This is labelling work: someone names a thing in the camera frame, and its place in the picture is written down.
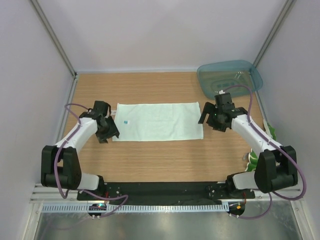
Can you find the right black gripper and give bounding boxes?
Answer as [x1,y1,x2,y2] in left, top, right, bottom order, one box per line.
[198,102,227,133]

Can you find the light mint green towel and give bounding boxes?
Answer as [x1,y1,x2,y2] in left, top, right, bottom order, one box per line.
[112,102,204,142]

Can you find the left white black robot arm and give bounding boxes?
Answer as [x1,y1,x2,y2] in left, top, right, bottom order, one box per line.
[40,112,120,200]

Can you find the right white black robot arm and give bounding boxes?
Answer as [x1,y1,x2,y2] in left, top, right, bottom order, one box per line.
[198,102,298,198]

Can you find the teal transparent plastic basin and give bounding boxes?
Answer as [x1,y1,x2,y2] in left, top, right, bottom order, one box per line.
[196,60,263,100]

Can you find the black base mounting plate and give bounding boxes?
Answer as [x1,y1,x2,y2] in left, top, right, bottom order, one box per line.
[90,181,255,201]

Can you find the green patterned towel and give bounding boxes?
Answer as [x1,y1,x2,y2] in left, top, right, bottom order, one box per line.
[241,120,277,173]

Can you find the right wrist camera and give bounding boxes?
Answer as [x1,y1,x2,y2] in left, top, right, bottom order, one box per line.
[214,92,235,112]

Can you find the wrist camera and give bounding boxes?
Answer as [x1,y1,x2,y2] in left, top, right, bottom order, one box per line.
[214,92,235,112]
[88,100,111,117]

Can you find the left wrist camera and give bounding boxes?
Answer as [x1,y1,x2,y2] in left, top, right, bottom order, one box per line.
[88,100,111,117]

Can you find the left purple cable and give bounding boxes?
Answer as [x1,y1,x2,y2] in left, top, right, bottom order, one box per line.
[54,103,130,217]

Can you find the aluminium front rail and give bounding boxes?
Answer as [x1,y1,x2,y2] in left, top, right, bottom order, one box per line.
[29,183,302,203]

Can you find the white slotted cable duct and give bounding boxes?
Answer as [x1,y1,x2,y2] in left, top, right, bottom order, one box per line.
[41,202,229,214]

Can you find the left aluminium frame post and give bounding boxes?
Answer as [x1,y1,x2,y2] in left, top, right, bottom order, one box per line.
[29,0,78,78]

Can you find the aluminium frame post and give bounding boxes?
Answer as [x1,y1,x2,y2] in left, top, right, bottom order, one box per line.
[253,0,297,68]
[29,0,78,78]

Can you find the right aluminium frame post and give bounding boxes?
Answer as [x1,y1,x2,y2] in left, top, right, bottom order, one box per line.
[253,0,297,68]

